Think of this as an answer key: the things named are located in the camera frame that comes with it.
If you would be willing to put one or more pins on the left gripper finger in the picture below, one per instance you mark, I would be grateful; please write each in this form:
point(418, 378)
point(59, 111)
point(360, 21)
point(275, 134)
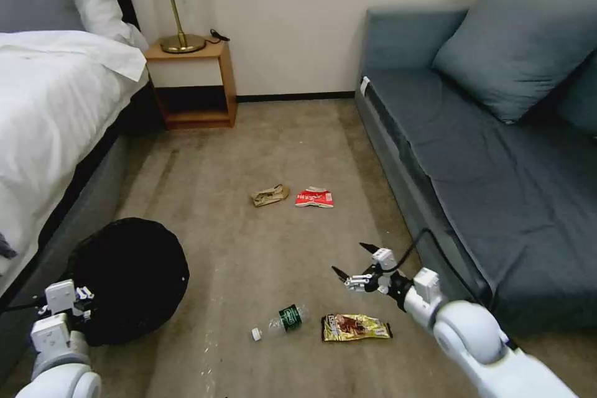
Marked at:
point(82, 314)
point(85, 293)

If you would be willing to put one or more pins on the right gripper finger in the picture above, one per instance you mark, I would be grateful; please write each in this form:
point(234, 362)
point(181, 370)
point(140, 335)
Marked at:
point(369, 248)
point(357, 283)

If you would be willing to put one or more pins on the black trash bin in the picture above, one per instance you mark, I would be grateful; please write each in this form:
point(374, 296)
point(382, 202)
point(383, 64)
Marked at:
point(133, 276)

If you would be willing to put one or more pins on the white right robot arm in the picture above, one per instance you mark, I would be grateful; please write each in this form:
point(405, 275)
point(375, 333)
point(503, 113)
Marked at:
point(466, 332)

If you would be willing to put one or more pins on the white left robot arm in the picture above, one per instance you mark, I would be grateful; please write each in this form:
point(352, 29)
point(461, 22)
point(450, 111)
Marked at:
point(56, 365)

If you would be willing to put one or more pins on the gold brown snack packet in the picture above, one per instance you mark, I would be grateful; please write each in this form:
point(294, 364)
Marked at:
point(355, 327)

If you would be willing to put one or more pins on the red snack wrapper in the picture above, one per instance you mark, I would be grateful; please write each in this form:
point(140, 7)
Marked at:
point(315, 198)

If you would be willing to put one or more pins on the clear plastic bottle green label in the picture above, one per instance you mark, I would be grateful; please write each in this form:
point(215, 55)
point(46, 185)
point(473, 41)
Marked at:
point(285, 319)

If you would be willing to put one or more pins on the grey bed base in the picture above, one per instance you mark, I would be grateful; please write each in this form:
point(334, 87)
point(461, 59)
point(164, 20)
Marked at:
point(93, 183)

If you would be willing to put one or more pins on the crumpled brown paper bag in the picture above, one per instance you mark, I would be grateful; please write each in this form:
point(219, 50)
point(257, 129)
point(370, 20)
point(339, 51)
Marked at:
point(269, 196)

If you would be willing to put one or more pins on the blue grey sofa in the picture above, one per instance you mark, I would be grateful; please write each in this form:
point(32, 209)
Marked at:
point(489, 169)

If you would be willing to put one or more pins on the white sofa tag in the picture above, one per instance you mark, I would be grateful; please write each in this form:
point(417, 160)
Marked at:
point(364, 86)

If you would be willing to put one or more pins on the black baseboard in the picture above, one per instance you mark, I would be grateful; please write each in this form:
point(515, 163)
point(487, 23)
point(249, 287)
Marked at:
point(294, 97)

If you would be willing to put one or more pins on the white bed duvet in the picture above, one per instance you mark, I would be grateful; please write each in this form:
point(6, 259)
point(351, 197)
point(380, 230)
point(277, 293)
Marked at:
point(51, 109)

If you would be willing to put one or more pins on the wooden nightstand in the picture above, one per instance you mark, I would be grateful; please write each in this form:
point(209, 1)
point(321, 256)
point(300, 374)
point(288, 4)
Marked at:
point(196, 74)

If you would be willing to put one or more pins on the large blue cushion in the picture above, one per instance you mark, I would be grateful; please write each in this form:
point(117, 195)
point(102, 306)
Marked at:
point(513, 48)

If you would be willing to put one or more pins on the brass table lamp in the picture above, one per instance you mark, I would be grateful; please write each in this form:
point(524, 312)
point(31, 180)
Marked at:
point(179, 41)

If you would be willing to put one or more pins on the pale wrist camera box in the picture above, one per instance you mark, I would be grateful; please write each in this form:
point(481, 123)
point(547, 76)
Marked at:
point(382, 260)
point(60, 296)

